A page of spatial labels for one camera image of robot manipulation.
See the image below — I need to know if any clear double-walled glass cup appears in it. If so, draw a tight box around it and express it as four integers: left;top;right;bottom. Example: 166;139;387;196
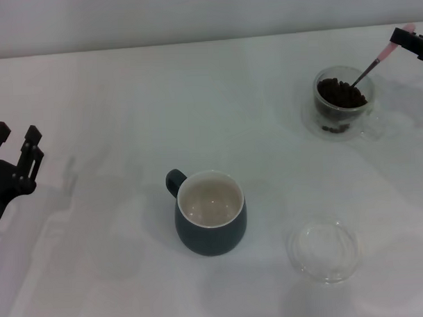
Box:
312;64;384;142

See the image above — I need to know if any clear glass saucer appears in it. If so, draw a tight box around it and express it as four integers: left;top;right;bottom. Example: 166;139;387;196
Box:
301;96;385;143

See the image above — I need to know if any small clear glass bowl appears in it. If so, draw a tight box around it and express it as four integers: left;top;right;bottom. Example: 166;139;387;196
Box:
286;214;362;286

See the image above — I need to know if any coffee bean pile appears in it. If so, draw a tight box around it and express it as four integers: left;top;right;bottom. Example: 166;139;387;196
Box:
317;76;368;134

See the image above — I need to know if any pink-handled metal spoon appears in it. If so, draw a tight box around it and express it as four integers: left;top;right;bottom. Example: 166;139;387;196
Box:
345;23;418;89

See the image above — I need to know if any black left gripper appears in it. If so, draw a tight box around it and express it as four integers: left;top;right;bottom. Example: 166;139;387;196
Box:
0;119;48;236

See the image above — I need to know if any dark teal ceramic mug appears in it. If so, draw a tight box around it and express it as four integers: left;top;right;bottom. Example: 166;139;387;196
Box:
165;166;249;259

